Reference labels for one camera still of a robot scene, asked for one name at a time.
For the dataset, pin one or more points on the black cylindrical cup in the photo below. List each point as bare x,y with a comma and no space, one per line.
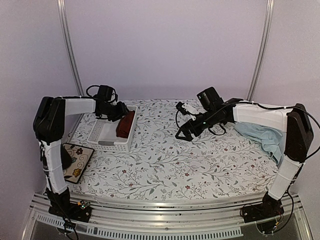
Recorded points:
66,159

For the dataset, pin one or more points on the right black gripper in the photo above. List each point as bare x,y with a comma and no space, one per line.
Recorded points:
189,124

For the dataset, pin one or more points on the front aluminium rail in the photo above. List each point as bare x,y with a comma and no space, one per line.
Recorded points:
205,219

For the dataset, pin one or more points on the white perforated plastic basket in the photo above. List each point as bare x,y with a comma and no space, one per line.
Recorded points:
102,136

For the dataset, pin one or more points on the light blue towel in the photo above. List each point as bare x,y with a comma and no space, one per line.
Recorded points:
272,141

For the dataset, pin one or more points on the dark red towel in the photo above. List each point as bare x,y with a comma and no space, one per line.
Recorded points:
124,126

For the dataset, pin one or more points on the right aluminium frame post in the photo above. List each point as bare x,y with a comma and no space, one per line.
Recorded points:
265,33

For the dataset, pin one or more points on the left aluminium frame post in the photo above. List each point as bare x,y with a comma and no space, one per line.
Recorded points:
61,6

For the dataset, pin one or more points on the aluminium frame post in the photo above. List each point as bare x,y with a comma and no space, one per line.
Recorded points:
61,6
265,33

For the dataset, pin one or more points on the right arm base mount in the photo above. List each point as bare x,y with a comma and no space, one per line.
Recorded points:
261,211

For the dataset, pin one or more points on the floral square ceramic plate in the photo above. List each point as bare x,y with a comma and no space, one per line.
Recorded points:
80,156

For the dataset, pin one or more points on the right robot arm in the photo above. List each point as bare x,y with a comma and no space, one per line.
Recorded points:
286,131

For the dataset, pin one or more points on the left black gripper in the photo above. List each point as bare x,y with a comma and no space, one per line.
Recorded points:
123,111

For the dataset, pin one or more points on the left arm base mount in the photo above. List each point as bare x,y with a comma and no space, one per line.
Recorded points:
80,211

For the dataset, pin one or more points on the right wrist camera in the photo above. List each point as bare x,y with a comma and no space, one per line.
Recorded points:
187,109

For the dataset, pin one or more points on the floral patterned table mat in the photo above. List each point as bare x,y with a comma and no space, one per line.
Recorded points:
219,163

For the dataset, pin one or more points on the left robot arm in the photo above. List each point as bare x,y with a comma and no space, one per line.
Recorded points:
49,128

